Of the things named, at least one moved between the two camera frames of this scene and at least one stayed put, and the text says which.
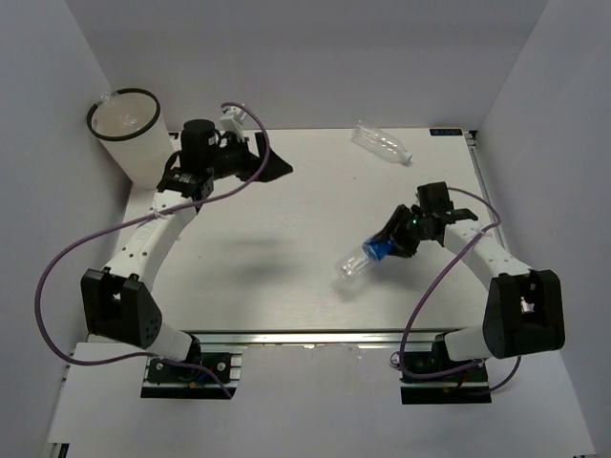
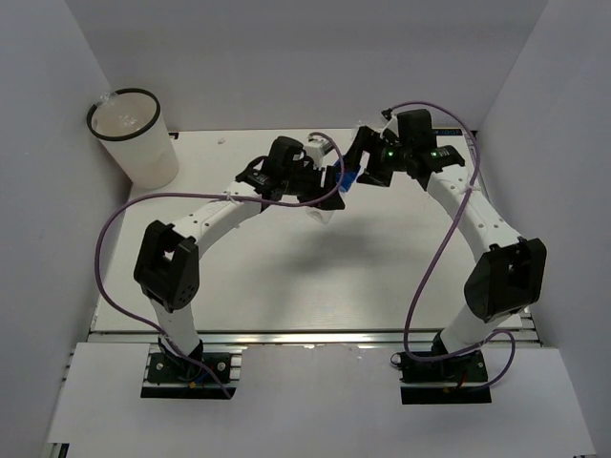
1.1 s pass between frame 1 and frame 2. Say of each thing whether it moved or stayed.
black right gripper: moved
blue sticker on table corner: stayed
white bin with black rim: stayed
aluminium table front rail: stayed
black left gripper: moved
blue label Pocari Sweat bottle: moved
